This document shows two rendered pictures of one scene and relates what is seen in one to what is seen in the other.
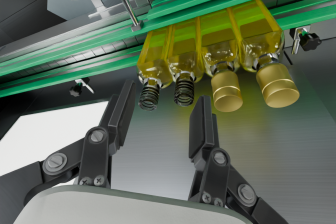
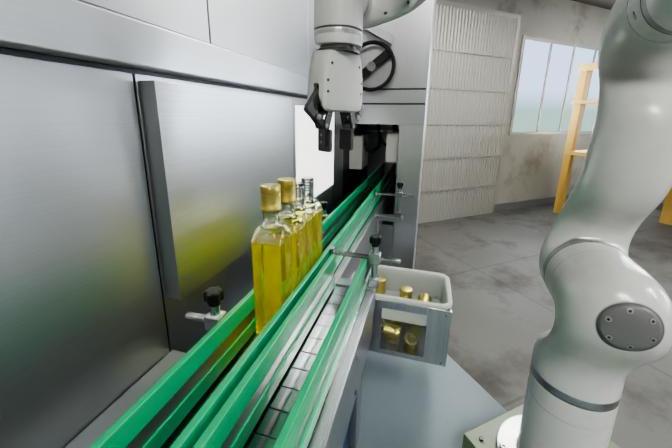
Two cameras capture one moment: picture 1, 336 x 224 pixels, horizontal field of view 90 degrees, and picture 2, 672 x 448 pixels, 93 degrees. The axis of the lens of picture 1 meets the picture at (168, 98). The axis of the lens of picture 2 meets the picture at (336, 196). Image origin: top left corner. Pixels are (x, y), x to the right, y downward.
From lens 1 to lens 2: 0.54 m
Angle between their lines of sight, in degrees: 51
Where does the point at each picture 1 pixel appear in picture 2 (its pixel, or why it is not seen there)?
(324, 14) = (215, 334)
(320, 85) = (147, 282)
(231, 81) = (292, 193)
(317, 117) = (180, 216)
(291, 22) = (235, 314)
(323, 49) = (129, 363)
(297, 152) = (197, 175)
